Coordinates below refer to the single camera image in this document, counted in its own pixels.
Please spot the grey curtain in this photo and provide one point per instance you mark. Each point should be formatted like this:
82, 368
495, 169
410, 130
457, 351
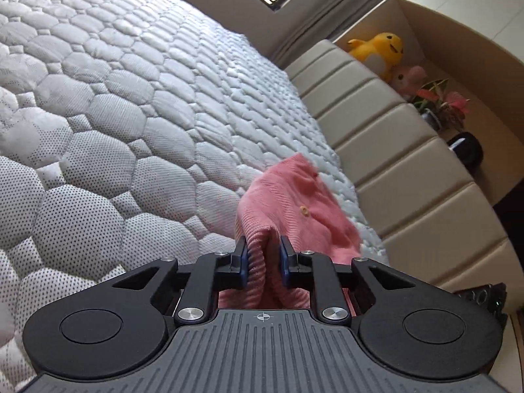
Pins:
323, 12

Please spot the black round object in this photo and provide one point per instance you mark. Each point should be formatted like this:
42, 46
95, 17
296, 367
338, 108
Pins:
466, 149

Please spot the beige padded headboard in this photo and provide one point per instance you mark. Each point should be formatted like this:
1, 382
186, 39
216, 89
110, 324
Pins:
409, 163

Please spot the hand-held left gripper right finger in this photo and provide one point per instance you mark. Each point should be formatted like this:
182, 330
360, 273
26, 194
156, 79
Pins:
283, 263

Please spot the potted plant with pink flowers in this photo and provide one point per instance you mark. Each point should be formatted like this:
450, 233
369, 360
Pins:
442, 100

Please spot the grey quilted mattress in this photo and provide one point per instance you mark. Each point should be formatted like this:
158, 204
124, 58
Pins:
123, 110

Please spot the pink plush toy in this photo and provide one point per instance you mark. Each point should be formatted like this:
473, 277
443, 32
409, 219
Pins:
407, 77

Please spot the pink ribbed knit sweater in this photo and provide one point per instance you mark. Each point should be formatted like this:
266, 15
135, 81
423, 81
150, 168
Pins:
294, 217

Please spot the yellow plush toy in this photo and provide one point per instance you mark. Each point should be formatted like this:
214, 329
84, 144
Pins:
378, 51

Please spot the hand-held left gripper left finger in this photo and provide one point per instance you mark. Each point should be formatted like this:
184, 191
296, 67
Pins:
244, 263

